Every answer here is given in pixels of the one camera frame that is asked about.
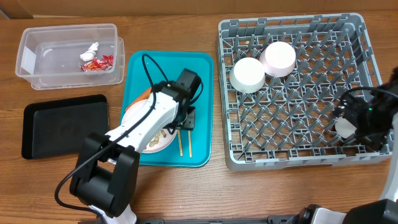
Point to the orange carrot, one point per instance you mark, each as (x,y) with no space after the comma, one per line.
(144,96)

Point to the white plate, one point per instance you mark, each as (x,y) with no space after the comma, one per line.
(163,142)

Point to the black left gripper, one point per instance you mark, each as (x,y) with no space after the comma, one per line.
(188,123)

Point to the clear plastic bin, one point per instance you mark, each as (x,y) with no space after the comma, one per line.
(49,57)

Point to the black base bar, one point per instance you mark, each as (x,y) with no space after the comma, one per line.
(273,219)

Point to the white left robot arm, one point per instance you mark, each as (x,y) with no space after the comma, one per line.
(106,172)

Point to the white bowl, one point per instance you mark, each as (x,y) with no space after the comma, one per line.
(247,75)

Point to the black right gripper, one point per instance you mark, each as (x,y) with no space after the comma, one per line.
(356,108)

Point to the peanut pile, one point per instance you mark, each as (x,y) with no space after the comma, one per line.
(156,139)

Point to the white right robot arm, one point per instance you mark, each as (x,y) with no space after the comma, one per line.
(385,209)

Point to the wooden chopstick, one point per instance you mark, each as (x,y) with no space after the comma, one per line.
(180,142)
(190,143)

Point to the grey dishwasher rack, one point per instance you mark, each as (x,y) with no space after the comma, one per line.
(289,121)

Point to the white cup in rack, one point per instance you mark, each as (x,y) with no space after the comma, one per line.
(344,128)

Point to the pink bowl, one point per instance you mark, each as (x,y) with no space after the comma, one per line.
(278,59)

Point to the red snack wrapper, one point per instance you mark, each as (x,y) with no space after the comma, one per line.
(98,64)

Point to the black plastic tray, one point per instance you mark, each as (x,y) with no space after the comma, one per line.
(58,127)

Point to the teal serving tray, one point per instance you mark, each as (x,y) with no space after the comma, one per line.
(172,64)

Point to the white tissue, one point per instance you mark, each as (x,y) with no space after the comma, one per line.
(90,53)

